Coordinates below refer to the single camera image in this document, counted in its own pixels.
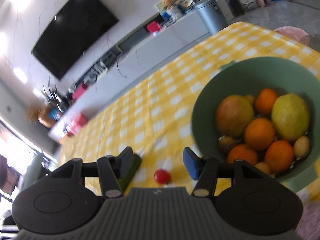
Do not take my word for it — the plush toy bouquet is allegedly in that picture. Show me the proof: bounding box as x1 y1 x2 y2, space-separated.
162 0 180 18

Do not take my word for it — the white marble cabinet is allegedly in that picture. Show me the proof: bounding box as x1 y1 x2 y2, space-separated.
47 11 210 144

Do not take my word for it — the yellow-green pear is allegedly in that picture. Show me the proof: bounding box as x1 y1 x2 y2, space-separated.
271 93 310 143

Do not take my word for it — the magenta box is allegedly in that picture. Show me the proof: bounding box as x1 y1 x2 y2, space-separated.
71 84 88 100

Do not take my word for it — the orange gourd vase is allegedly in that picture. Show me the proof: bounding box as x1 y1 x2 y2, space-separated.
37 106 59 128

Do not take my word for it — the grey trash bin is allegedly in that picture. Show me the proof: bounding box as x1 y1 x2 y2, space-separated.
194 0 228 36

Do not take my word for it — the dried flower bunch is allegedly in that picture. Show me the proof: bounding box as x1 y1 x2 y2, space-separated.
25 105 40 123

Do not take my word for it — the reddish green pear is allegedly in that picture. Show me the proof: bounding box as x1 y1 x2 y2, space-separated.
216 94 255 137

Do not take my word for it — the purple fluffy cloth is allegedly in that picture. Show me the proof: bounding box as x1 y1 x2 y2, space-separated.
295 201 320 240

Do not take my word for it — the green colander bowl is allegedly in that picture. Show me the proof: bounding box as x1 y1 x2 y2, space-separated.
191 56 320 183

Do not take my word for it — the white router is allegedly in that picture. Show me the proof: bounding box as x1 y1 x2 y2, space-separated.
90 59 108 77

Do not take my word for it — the green plant in vase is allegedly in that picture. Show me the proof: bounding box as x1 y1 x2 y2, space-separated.
41 79 67 113

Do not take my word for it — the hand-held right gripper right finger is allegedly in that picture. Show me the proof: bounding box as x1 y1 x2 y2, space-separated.
182 147 273 197

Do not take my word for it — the orange tangerine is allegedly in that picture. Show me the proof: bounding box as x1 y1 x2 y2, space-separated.
264 140 295 173
254 88 279 115
227 144 258 167
244 117 276 151

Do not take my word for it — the green cucumber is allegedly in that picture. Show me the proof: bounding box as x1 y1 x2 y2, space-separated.
116 154 142 193

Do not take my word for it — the black wall television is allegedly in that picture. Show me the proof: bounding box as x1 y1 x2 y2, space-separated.
31 0 120 80

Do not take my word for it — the red box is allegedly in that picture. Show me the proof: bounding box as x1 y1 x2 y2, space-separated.
146 21 160 34

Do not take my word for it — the pink round stool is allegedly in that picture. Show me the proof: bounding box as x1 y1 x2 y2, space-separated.
274 26 310 42

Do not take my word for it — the light pink box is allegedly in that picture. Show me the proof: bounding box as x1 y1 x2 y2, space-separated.
65 114 88 135

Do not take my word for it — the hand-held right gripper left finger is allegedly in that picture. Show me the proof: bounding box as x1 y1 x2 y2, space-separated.
50 146 134 198

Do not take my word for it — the yellow checked tablecloth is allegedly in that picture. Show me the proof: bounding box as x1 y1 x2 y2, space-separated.
56 21 320 205

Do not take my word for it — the red cherry tomato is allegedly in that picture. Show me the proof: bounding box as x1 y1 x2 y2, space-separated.
154 169 172 185

